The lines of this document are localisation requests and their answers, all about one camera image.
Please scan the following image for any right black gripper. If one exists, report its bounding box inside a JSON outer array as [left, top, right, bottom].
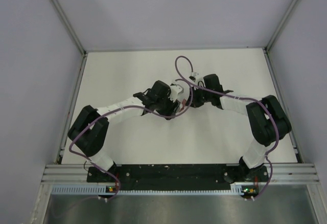
[[186, 84, 213, 108]]

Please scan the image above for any red weekly pill organizer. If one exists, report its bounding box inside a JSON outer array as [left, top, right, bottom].
[[178, 99, 187, 113]]

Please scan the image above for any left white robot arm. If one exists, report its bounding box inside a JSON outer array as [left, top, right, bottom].
[[68, 80, 184, 182]]

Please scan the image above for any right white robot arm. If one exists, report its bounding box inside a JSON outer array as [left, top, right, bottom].
[[189, 72, 292, 183]]

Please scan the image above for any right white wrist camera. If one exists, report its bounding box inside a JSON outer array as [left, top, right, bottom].
[[189, 72, 203, 86]]

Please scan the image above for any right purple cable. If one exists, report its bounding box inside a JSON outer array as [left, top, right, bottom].
[[174, 56, 275, 199]]

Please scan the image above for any right aluminium frame post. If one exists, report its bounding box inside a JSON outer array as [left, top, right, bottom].
[[265, 0, 314, 53]]

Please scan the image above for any aluminium frame post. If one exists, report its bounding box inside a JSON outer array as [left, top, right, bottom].
[[38, 0, 87, 56], [265, 0, 314, 53]]

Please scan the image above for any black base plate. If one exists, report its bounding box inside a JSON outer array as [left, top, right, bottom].
[[86, 164, 270, 191]]

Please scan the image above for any left aluminium frame post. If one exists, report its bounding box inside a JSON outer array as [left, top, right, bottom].
[[38, 0, 87, 56]]

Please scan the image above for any grey slotted cable duct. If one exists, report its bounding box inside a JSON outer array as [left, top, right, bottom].
[[51, 185, 256, 196]]

